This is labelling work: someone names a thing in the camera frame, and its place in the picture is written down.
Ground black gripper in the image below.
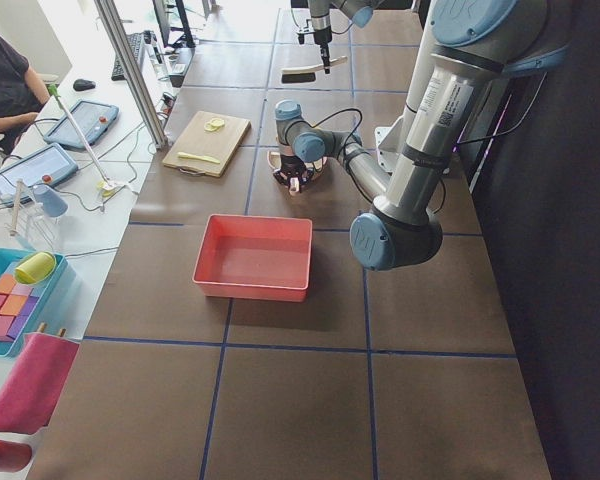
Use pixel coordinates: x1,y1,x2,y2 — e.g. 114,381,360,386
297,16,332,74
273,155,313,192

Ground beige plastic dustpan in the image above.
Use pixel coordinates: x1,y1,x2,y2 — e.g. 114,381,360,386
267,150,328,196

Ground wooden hand brush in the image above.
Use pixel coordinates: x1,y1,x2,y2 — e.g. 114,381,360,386
281,56,348,84

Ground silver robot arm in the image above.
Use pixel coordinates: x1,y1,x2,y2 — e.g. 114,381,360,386
275,1,573,271
283,0,381,81

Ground pink plastic bin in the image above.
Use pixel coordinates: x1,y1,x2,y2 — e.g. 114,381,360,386
192,214,313,302

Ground bamboo cutting board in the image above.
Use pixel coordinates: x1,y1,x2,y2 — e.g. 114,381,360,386
162,111,251,178

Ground yellow plastic knife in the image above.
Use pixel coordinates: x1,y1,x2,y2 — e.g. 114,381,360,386
177,151,221,164

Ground black keyboard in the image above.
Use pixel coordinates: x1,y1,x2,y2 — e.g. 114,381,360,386
110,31,146,82

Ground teach pendant tablet far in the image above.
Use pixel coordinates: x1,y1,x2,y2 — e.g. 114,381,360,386
43,100,119,151

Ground teach pendant tablet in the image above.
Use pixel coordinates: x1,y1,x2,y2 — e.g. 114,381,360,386
43,100,119,151
0,143,78,206

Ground black computer mouse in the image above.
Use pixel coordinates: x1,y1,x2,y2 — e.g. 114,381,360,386
72,78,96,92

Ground teach pendant tablet near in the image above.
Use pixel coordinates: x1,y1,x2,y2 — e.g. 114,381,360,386
0,143,78,206

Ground light blue plastic cup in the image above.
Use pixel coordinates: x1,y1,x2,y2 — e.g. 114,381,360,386
32,184,68,218

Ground long stick with green tip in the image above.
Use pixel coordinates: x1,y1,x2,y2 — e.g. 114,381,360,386
46,82,134,197

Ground wooden cup stand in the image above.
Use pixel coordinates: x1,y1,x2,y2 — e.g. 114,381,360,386
8,179,59,251

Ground yellow plastic cup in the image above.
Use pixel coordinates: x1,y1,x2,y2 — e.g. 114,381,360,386
14,251,56,285

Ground seated person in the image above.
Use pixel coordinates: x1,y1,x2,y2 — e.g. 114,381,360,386
0,36,50,154

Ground teal tray with blocks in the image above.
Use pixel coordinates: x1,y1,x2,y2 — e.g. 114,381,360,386
0,248,69,357

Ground pink cloth on rack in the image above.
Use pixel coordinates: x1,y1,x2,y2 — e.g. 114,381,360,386
0,333,80,435

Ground aluminium frame post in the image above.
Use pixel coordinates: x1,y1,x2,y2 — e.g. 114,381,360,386
94,0,168,150

